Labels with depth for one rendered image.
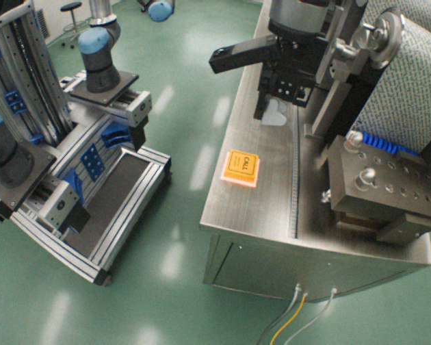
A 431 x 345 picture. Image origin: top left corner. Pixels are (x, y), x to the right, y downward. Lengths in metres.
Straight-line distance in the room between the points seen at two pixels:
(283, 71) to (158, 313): 1.26
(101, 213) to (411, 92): 1.38
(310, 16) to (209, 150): 1.54
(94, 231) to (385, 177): 1.26
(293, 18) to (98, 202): 1.29
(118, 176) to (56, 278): 0.75
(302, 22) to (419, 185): 0.47
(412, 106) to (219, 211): 0.50
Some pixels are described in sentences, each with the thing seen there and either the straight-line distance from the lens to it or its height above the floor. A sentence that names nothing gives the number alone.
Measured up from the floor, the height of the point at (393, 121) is 1.09.
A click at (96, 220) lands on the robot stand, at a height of 0.21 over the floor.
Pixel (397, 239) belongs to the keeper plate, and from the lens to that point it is 0.64.
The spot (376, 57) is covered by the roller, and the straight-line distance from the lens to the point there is 0.56.
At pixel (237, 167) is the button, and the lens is 0.53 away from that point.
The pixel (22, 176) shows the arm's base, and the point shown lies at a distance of 0.81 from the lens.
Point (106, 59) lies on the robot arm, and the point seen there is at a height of 0.94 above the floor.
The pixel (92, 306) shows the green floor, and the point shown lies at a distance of 1.47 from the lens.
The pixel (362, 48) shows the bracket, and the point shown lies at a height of 1.20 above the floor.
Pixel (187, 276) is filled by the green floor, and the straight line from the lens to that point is 1.37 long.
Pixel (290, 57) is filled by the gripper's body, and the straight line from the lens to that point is 0.37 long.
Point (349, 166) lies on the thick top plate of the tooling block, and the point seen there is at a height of 1.03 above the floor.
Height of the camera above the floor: 1.35
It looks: 54 degrees down
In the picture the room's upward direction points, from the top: 8 degrees clockwise
